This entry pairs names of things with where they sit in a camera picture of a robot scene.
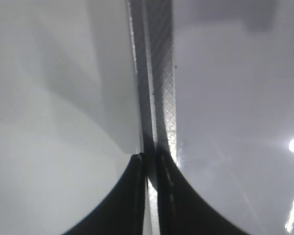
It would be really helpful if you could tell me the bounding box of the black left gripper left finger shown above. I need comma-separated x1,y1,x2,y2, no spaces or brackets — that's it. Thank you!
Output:
65,153,146,235

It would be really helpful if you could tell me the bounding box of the white board with grey frame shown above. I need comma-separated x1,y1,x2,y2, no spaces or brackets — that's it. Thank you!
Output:
128,0,294,235

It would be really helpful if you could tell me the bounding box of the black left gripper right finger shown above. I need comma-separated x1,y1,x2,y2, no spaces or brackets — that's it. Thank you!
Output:
156,149,243,235

